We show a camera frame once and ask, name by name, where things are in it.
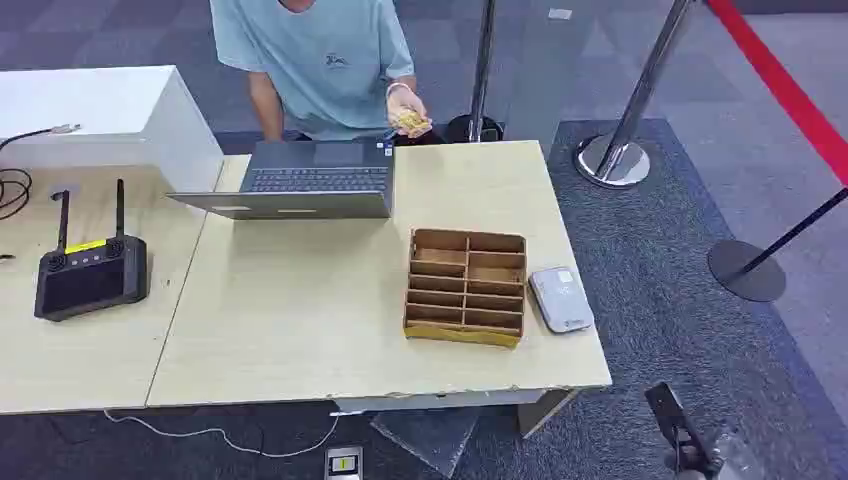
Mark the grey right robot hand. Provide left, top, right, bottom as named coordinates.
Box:
left=664, top=430, right=753, bottom=480

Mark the person's left hand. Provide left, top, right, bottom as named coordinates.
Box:
left=386, top=84, right=434, bottom=139

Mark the chrome stanchion with black base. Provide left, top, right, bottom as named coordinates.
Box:
left=445, top=0, right=506, bottom=144

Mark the person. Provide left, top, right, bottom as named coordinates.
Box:
left=209, top=0, right=435, bottom=144

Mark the grey laptop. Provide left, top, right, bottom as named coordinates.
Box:
left=165, top=137, right=397, bottom=221

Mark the dark grey floor rug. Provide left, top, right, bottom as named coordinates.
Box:
left=0, top=117, right=848, bottom=480

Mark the pale desk leg panel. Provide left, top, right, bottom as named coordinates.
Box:
left=516, top=389, right=578, bottom=439

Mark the wooden compartment card box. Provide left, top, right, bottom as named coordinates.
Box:
left=402, top=228, right=529, bottom=350

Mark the black stanchion with round base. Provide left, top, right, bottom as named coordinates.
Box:
left=706, top=187, right=848, bottom=304

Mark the white card reader device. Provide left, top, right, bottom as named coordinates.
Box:
left=527, top=266, right=596, bottom=335

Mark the clear plastic sheet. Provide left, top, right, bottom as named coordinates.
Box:
left=369, top=407, right=482, bottom=480

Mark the white cabinet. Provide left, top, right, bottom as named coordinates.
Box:
left=0, top=64, right=225, bottom=193

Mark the black remote controller with antennas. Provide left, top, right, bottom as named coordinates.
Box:
left=34, top=178, right=150, bottom=323

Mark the metal floor socket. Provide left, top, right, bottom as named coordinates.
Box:
left=323, top=445, right=364, bottom=480

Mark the red barrier belt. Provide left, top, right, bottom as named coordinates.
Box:
left=705, top=0, right=848, bottom=187

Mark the black cable with silver plug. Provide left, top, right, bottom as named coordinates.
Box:
left=0, top=123, right=82, bottom=154

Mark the white floor cable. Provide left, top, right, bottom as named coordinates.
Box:
left=102, top=409, right=340, bottom=460

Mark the coiled black cable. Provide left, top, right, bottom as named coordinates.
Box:
left=0, top=167, right=33, bottom=223

